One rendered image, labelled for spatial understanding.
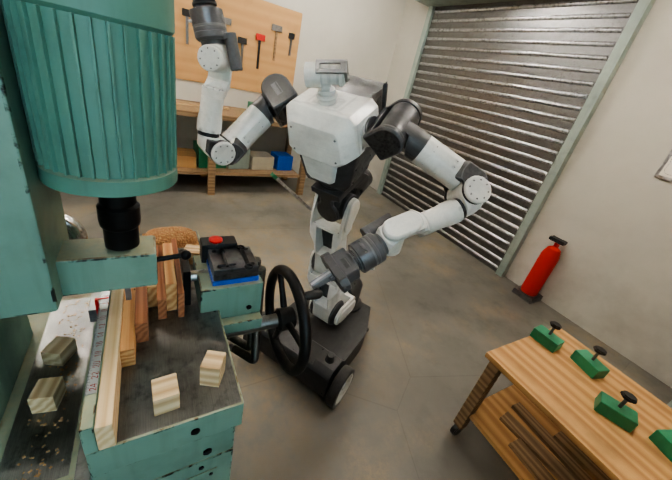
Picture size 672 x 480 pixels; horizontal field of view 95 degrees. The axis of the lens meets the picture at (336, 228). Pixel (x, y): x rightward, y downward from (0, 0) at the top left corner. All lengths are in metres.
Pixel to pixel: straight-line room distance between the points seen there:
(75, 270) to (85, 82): 0.30
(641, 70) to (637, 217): 1.03
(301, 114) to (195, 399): 0.77
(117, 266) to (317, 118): 0.63
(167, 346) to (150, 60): 0.48
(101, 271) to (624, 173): 3.10
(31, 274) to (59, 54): 0.30
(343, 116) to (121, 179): 0.60
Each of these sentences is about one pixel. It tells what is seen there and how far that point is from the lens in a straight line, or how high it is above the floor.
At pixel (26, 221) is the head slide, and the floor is 1.16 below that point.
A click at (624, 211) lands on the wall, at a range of 3.12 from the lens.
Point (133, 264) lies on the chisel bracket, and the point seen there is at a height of 1.05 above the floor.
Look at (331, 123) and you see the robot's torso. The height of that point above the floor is 1.29.
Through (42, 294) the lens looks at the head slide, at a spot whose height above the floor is 1.04.
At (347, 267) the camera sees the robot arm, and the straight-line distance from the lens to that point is 0.80.
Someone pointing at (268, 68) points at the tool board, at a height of 1.33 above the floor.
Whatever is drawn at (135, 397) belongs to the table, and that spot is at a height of 0.90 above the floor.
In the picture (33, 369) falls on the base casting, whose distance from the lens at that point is 0.87.
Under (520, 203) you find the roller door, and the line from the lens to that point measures 3.36.
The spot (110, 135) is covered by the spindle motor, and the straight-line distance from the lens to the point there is 0.50.
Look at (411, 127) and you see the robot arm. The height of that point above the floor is 1.33.
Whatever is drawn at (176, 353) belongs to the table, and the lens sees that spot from 0.68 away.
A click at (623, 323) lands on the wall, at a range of 3.25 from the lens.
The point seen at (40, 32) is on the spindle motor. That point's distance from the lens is 0.50.
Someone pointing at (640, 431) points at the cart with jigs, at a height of 0.53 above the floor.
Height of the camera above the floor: 1.41
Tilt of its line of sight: 26 degrees down
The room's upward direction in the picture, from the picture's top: 13 degrees clockwise
